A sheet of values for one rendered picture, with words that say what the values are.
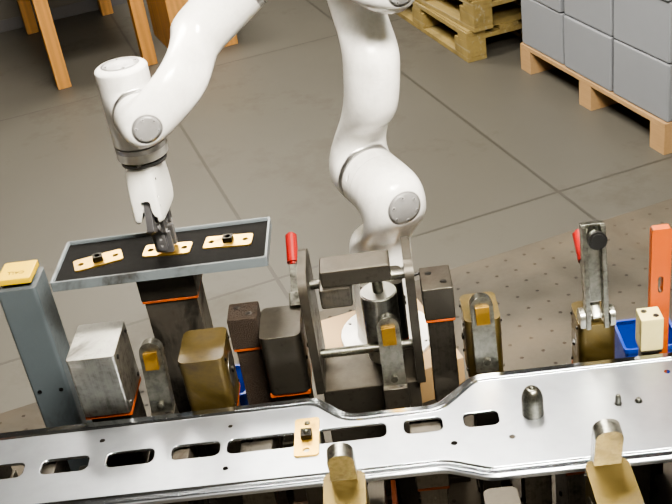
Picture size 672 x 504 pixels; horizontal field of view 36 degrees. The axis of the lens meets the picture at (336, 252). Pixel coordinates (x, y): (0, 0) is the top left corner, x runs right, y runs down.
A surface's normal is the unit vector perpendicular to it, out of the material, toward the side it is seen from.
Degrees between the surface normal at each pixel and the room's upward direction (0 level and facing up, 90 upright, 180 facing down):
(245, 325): 90
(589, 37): 90
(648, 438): 0
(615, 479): 0
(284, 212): 0
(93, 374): 90
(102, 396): 90
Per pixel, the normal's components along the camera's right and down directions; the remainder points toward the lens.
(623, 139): -0.14, -0.85
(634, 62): -0.93, 0.29
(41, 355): 0.01, 0.51
